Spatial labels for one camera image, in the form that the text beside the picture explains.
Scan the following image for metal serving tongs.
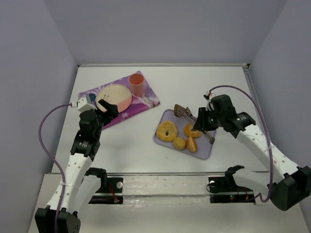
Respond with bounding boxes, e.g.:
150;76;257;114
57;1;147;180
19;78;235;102
183;107;215;145

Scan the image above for brown chocolate pastry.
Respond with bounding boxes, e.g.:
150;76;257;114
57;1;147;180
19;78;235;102
173;104;187;117

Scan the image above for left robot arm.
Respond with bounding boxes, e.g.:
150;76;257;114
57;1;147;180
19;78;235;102
35;97;119;233

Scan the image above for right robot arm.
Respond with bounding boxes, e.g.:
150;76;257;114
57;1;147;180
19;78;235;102
194;94;311;211

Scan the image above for cream and pink plate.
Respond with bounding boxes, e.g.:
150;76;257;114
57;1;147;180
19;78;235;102
96;84;132;113

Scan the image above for blue spoon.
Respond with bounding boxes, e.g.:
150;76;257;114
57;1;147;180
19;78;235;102
89;93;96;105

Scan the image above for sugared orange donut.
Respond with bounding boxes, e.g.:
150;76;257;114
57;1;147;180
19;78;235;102
184;124;202;138

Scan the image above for purple floral placemat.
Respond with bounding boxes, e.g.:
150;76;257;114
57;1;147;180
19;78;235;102
78;71;160;129

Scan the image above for pink plastic cup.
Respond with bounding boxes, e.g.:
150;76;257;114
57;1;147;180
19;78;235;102
129;73;145;97

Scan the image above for glossy orange bun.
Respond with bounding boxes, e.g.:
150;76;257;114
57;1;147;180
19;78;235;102
186;136;197;152

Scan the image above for lilac plastic tray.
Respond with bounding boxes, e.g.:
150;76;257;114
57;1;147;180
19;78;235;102
154;109;212;160

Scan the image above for small round yellow muffin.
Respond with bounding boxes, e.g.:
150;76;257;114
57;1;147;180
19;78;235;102
173;137;187;150

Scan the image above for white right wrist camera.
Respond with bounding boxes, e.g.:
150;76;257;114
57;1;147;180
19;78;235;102
204;92;215;111

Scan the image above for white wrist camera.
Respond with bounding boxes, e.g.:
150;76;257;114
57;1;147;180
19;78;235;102
204;92;215;111
77;95;96;113

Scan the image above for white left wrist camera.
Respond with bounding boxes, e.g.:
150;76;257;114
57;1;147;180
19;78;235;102
77;95;96;113

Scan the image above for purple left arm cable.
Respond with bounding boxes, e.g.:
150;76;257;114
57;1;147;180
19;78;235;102
38;103;77;233

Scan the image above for pale twisted ring bread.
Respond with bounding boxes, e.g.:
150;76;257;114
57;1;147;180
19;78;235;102
156;120;178;142

